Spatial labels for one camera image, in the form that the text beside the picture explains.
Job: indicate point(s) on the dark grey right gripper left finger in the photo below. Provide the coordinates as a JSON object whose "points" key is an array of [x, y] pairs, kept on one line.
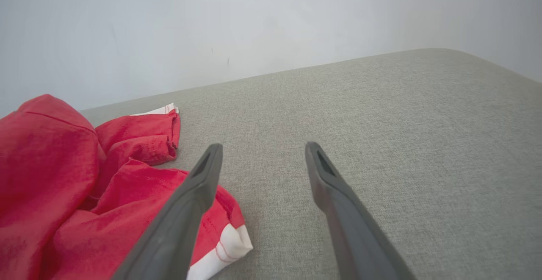
{"points": [[173, 233]]}

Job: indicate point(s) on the red shorts white trim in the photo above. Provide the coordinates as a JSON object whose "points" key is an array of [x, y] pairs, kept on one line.
{"points": [[51, 178]]}

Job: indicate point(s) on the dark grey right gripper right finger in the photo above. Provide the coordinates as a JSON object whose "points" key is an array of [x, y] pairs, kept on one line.
{"points": [[360, 237]]}

